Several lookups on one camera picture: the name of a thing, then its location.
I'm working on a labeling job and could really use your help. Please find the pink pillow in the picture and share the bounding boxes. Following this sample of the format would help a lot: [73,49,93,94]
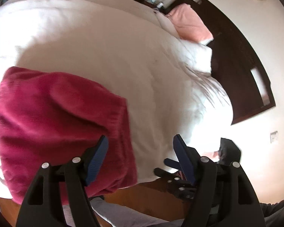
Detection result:
[167,4,214,45]

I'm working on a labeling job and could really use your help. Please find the dark wooden headboard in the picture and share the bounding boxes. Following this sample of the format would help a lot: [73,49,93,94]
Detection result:
[159,0,275,124]

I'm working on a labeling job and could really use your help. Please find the crimson fleece pants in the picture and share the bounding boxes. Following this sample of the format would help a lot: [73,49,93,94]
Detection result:
[0,67,137,204]

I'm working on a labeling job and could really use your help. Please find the white bed sheet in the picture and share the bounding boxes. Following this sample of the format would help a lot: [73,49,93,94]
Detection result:
[0,0,233,184]

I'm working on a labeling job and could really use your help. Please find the white wall switch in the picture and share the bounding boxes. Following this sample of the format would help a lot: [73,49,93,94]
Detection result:
[270,131,278,144]

